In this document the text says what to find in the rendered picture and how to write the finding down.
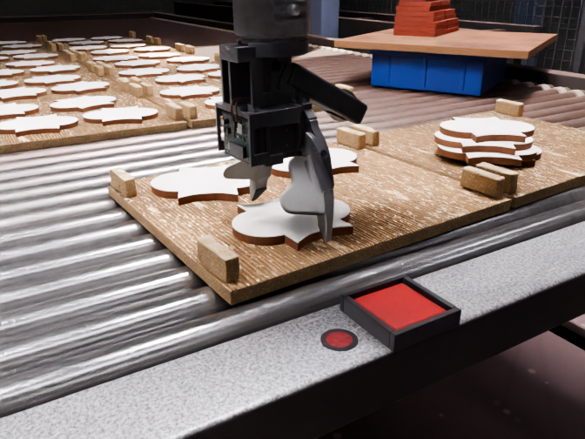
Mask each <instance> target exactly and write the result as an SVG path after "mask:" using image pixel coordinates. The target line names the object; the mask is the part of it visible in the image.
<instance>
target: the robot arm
mask: <svg viewBox="0 0 585 439"><path fill-rule="evenodd" d="M232 9H233V27H234V34H235V35H236V36H238V37H240V38H239V39H237V43H236V44H219V60H220V75H221V89H222V102H216V103H215V113H216V126H217V140H218V151H219V152H220V151H225V153H226V154H227V155H229V156H231V157H233V158H235V159H237V160H238V161H236V162H234V163H232V164H230V165H229V166H227V167H226V168H225V170H224V172H223V176H224V178H226V179H249V180H250V198H251V200H252V201H254V200H256V199H257V198H258V197H259V196H260V195H261V194H262V193H263V192H264V191H265V190H266V189H267V180H268V179H269V178H270V177H271V175H272V166H273V165H278V164H282V163H284V159H286V158H290V157H293V158H291V159H290V160H289V162H288V171H289V174H290V177H291V184H290V185H289V186H288V187H287V188H286V189H285V191H283V192H282V193H281V194H280V196H279V202H280V205H281V207H282V209H283V210H284V211H285V212H286V213H289V214H301V215H317V219H318V227H319V231H320V233H321V236H322V239H323V241H324V243H327V242H329V241H331V239H332V230H333V209H334V194H333V188H334V180H333V167H332V161H331V155H330V152H329V148H328V145H327V142H326V139H325V137H324V135H323V133H322V131H321V130H320V128H319V122H318V120H317V116H316V114H315V112H314V110H313V105H315V106H317V107H319V108H320V109H321V110H323V111H326V113H327V115H328V116H329V117H330V118H331V119H333V120H334V121H337V122H346V121H349V122H352V123H355V124H357V125H358V124H360V123H361V122H362V119H363V118H364V116H365V114H366V111H367V104H365V103H363V102H362V101H360V100H358V99H357V98H356V97H355V95H354V94H353V93H352V92H351V91H349V90H346V89H340V88H339V87H337V86H335V85H334V84H331V83H330V82H328V81H326V80H325V79H324V78H322V77H320V76H318V75H317V74H315V73H313V72H312V71H309V70H308V69H307V68H305V67H303V66H302V65H300V64H298V63H294V62H292V56H298V55H303V54H307V53H308V52H309V38H307V37H304V36H307V35H308V34H309V33H310V32H311V0H232ZM220 116H223V118H222V119H221V124H222V125H223V133H224V139H222V140H221V127H220ZM302 156H303V157H302Z"/></svg>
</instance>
